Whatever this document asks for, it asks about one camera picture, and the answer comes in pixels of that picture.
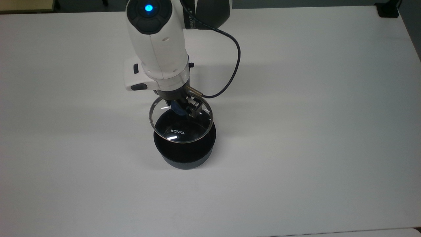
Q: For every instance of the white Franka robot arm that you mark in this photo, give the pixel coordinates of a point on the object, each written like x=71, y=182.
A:
x=158, y=49

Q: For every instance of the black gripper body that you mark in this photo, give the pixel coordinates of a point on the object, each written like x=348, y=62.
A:
x=171, y=93

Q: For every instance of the black table clamp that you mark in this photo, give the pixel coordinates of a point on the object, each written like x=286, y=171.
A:
x=388, y=10

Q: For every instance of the glass lid with blue knob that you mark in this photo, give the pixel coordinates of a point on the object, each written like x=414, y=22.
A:
x=177, y=131

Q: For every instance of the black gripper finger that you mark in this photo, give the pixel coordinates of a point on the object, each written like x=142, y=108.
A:
x=194, y=107

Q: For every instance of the beige wooden board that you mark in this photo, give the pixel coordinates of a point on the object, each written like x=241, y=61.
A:
x=26, y=5

